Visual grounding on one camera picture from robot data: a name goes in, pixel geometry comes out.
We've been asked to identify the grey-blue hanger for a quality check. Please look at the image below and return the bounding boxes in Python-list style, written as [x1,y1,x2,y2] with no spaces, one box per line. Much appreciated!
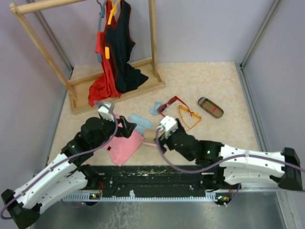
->
[96,0,107,63]

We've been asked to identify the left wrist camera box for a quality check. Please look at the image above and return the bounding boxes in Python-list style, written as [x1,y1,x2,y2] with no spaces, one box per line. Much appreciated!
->
[94,101,114,122]

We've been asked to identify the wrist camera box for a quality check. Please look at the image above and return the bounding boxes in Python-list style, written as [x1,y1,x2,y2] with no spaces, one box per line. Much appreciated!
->
[158,115,178,138]
[94,101,114,122]

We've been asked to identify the pink shirt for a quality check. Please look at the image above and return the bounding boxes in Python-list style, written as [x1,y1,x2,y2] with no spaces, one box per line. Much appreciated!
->
[102,114,146,167]

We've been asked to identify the orange sunglasses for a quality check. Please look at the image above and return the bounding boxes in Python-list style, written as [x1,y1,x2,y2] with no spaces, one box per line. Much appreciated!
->
[178,105,202,131]

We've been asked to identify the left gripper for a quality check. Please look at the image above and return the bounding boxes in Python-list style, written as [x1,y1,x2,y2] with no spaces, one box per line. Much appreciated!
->
[92,114,137,150]

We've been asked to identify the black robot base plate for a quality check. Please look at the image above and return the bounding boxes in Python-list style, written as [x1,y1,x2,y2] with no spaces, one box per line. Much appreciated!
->
[85,166,238,198]

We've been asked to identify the wooden clothes rack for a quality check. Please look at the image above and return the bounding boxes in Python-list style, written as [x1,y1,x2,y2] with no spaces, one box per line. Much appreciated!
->
[10,0,165,114]

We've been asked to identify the purple cable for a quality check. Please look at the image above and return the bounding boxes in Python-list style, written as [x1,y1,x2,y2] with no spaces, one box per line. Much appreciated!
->
[154,126,305,174]
[0,101,118,219]

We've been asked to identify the black tank top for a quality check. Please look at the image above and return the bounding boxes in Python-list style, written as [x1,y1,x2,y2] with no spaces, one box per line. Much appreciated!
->
[105,0,149,94]

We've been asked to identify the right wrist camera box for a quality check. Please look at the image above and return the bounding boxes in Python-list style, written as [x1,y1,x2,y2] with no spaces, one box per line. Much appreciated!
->
[158,115,178,138]

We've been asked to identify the brown glasses case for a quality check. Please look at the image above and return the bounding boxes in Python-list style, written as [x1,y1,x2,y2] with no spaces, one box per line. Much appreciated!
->
[197,97,224,118]

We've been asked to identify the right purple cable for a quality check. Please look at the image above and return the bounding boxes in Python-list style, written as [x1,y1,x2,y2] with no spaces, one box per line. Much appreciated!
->
[154,126,305,174]

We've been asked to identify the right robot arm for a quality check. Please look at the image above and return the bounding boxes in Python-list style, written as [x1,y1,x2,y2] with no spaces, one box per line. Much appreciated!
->
[155,116,305,191]

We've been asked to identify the white cable duct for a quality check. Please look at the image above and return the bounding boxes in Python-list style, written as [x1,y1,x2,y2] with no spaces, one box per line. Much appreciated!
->
[63,190,229,203]

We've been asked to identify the small blue cloth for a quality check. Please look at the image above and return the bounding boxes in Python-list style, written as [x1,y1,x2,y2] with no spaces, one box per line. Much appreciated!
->
[149,102,163,115]

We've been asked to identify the light blue cleaning cloth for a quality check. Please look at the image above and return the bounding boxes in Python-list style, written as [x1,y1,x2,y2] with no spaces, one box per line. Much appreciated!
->
[129,114,153,135]

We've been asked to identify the red sunglasses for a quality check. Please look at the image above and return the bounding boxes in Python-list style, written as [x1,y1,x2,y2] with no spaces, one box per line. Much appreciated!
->
[158,96,189,117]

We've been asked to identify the yellow hanger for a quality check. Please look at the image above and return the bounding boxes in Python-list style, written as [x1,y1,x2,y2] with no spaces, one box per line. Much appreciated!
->
[104,0,121,60]

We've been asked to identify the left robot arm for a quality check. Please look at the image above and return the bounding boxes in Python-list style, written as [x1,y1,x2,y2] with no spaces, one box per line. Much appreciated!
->
[1,116,136,229]

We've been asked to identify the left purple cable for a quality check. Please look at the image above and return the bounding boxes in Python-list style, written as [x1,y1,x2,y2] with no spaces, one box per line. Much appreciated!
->
[0,101,118,219]

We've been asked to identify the red tank top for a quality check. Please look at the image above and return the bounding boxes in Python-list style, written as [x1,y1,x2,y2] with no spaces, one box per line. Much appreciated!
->
[88,0,122,107]

